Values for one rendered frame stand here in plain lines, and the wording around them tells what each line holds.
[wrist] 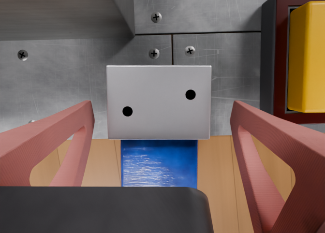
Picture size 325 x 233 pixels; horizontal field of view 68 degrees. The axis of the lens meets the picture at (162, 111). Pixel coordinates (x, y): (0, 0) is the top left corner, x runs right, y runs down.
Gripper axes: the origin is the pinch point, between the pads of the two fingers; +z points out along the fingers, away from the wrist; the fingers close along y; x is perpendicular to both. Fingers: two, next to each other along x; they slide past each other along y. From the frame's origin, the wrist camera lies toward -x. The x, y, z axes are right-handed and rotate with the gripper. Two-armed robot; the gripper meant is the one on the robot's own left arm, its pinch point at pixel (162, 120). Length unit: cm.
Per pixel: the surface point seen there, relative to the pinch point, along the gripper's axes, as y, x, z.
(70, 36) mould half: 6.0, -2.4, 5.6
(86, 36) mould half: 4.9, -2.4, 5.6
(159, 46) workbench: 0.2, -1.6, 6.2
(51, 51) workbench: 7.6, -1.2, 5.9
